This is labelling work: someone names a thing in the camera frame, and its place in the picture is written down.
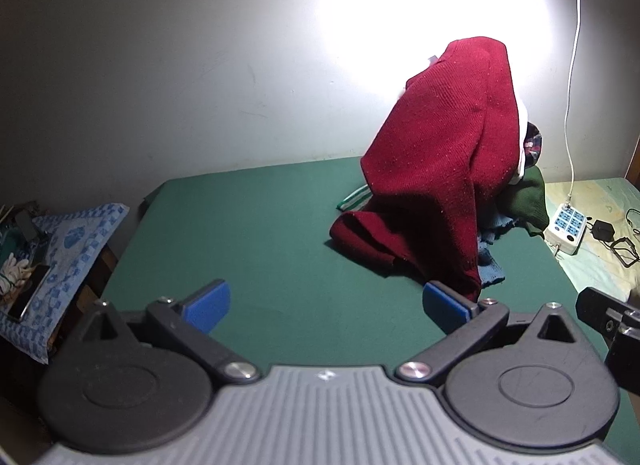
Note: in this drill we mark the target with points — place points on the wooden post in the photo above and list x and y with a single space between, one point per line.
635 160

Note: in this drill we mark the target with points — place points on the black smartphone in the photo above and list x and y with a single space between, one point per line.
27 297

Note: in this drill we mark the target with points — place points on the blue knit sweater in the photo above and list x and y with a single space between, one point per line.
492 270

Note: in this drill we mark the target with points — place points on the small black device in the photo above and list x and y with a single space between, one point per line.
26 226

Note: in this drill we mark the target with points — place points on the white gloves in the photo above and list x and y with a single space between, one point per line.
15 272

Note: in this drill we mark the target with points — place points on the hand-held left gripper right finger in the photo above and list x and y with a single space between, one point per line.
445 307

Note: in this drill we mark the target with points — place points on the brown wooden furniture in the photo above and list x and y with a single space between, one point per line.
102 270

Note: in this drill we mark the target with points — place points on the white garment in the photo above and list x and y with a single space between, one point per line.
523 160

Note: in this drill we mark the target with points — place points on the pale patterned sheet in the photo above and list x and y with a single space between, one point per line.
600 195

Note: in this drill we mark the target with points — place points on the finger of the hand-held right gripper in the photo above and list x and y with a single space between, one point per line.
592 307

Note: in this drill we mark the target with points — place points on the dark green sweater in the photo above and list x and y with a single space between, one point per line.
530 195

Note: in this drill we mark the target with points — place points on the blue white checkered cloth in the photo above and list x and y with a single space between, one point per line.
75 245

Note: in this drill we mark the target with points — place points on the white power strip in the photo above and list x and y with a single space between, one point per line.
567 225

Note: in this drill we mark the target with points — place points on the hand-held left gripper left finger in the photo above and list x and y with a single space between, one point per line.
207 306

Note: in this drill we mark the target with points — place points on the plaid cloth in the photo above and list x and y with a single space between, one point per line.
534 145

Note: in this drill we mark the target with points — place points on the red knit sweater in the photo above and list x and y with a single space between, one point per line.
440 145

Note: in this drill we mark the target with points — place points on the black power adapter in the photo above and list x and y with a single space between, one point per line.
602 230

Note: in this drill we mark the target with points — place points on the green white striped shirt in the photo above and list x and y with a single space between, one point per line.
352 200

